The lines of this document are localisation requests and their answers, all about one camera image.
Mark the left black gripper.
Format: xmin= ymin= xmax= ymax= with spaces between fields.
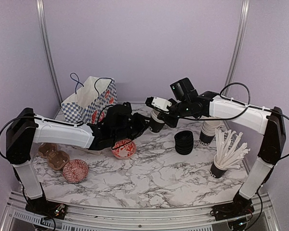
xmin=112 ymin=112 xmax=153 ymax=143

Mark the stack of black lids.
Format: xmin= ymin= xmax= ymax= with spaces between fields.
xmin=174 ymin=130 xmax=194 ymax=155

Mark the black paper coffee cup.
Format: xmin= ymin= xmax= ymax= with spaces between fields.
xmin=148 ymin=109 xmax=165 ymax=133

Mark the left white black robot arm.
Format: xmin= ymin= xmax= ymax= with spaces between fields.
xmin=0 ymin=102 xmax=149 ymax=214

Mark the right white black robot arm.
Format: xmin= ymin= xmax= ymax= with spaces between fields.
xmin=146 ymin=78 xmax=287 ymax=216

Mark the stack of black paper cups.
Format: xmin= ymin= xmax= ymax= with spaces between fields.
xmin=199 ymin=120 xmax=221 ymax=146

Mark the red floral ceramic bowl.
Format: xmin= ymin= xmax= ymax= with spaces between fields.
xmin=111 ymin=139 xmax=136 ymax=160

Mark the blue checkered paper bag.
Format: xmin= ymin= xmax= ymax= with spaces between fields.
xmin=61 ymin=73 xmax=118 ymax=124

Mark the bundle of white wrapped straws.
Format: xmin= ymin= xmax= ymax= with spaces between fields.
xmin=213 ymin=128 xmax=250 ymax=170

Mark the red geometric ceramic bowl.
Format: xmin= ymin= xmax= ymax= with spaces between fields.
xmin=63 ymin=159 xmax=89 ymax=183

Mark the black cup holding straws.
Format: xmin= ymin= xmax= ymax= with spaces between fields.
xmin=210 ymin=160 xmax=228 ymax=179

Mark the brown cardboard cup carrier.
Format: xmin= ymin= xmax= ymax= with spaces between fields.
xmin=38 ymin=143 xmax=70 ymax=170

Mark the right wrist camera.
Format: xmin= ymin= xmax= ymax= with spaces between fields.
xmin=145 ymin=96 xmax=172 ymax=113

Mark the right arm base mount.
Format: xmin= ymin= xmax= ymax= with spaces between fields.
xmin=210 ymin=196 xmax=255 ymax=221

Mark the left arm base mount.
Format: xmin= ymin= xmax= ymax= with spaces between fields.
xmin=25 ymin=198 xmax=67 ymax=219

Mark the aluminium front frame rail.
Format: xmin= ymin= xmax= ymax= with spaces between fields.
xmin=0 ymin=190 xmax=280 ymax=231

